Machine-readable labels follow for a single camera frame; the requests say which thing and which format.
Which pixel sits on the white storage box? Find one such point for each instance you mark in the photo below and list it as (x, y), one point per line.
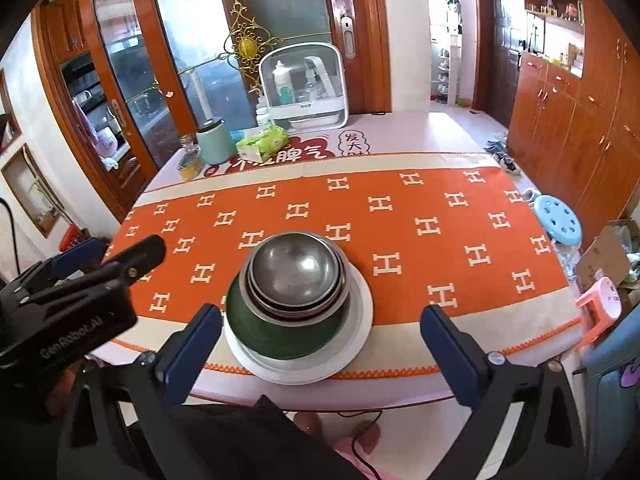
(320, 120)

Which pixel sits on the small steel bowl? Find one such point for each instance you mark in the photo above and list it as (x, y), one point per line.
(292, 270)

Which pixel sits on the green wet wipes pack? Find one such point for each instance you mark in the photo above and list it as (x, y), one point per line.
(262, 142)

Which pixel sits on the white shoe rack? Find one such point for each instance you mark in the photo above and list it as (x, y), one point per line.
(446, 75)

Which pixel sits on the pink plastic stool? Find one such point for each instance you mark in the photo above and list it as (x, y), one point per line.
(602, 300)

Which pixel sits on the wooden wall cabinet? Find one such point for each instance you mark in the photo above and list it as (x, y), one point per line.
(575, 135)

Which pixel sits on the clear plastic bottle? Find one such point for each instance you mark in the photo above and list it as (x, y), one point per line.
(311, 87)

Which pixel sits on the red box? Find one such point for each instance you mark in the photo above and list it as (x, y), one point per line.
(75, 239)

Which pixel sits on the white bottle teal label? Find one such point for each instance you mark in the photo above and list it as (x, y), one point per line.
(283, 85)

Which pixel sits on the wooden glass sliding door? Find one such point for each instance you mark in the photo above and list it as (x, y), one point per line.
(140, 60)

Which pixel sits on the gold door ornament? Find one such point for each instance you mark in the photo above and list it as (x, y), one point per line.
(247, 45)

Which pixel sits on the plain white plate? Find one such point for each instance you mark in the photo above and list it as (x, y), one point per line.
(356, 330)

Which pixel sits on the blue plastic stool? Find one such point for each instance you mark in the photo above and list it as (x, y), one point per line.
(557, 220)

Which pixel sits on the orange patterned tablecloth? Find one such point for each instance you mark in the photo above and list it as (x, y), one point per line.
(400, 220)

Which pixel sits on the yellow glass jar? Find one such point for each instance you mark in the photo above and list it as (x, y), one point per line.
(190, 167)

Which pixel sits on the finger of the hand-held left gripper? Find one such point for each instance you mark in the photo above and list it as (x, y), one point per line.
(132, 262)
(75, 257)

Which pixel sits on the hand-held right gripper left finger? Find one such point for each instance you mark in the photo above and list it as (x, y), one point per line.
(192, 350)

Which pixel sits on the small white pill bottle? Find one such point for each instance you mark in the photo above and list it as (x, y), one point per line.
(264, 115)

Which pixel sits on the large steel bowl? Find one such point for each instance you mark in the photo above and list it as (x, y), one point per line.
(305, 317)

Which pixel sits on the dark wooden door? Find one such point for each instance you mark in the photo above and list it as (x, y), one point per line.
(495, 60)

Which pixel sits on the red printed table mat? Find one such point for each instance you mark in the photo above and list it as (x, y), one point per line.
(305, 152)

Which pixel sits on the cardboard box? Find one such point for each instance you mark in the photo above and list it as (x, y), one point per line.
(605, 257)

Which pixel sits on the person's dark trousers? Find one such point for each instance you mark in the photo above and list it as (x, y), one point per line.
(250, 445)

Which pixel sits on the mint green canister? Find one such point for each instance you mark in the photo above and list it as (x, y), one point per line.
(215, 145)

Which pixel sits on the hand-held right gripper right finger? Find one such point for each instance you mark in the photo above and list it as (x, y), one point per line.
(450, 355)

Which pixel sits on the white shoe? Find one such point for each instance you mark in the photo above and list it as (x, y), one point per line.
(531, 195)

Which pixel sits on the pink slipper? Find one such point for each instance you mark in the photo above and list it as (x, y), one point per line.
(367, 452)

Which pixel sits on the green plate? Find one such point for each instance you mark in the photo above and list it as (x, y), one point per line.
(280, 341)

